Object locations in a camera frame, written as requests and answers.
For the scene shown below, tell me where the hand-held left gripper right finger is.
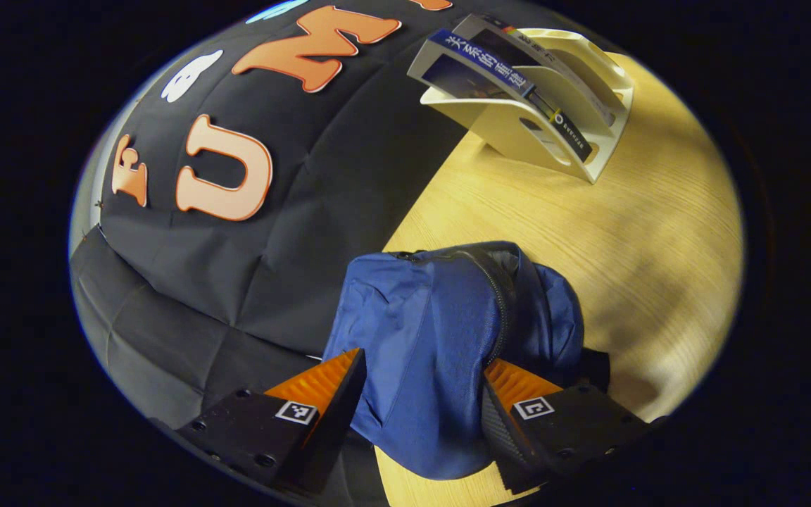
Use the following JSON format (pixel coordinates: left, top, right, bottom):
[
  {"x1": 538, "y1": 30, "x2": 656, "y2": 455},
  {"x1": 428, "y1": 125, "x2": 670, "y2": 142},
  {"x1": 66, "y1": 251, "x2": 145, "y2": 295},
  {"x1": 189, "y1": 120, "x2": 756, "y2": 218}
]
[{"x1": 482, "y1": 358, "x2": 660, "y2": 494}]

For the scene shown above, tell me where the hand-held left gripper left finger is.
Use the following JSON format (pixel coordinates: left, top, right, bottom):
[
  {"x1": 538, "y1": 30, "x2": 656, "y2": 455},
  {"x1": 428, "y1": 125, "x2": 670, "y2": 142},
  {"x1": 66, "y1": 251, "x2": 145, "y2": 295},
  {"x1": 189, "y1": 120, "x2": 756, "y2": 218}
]
[{"x1": 177, "y1": 348, "x2": 367, "y2": 497}]

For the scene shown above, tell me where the blue schoolbag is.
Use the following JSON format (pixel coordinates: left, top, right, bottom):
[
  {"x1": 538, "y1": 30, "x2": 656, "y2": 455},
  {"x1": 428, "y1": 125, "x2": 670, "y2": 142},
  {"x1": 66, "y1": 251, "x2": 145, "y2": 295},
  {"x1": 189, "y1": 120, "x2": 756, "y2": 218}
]
[{"x1": 322, "y1": 241, "x2": 610, "y2": 481}]

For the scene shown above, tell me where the white bookshelf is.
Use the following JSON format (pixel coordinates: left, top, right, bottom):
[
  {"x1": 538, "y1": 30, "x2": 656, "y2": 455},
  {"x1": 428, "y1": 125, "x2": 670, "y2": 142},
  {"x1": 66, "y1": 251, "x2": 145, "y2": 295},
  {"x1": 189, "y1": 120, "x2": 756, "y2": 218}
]
[{"x1": 420, "y1": 27, "x2": 635, "y2": 185}]

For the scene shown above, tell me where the dark portrait cover book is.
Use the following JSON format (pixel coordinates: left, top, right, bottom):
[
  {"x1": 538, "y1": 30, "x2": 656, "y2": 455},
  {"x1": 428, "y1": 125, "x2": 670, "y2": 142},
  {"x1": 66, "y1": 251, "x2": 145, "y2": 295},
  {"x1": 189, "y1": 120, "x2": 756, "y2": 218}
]
[{"x1": 451, "y1": 14, "x2": 617, "y2": 129}]

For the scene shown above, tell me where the starry blue cover book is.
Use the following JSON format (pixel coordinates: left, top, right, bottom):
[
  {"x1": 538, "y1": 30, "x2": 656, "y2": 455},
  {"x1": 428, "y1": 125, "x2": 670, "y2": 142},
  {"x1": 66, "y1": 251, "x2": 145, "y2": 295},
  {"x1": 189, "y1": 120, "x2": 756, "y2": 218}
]
[{"x1": 408, "y1": 28, "x2": 593, "y2": 164}]

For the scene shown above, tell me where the black backdrop cloth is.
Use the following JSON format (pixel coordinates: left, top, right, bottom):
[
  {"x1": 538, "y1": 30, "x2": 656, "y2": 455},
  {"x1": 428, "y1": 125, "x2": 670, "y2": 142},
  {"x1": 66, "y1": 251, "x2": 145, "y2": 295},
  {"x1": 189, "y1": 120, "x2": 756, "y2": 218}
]
[{"x1": 69, "y1": 0, "x2": 589, "y2": 430}]

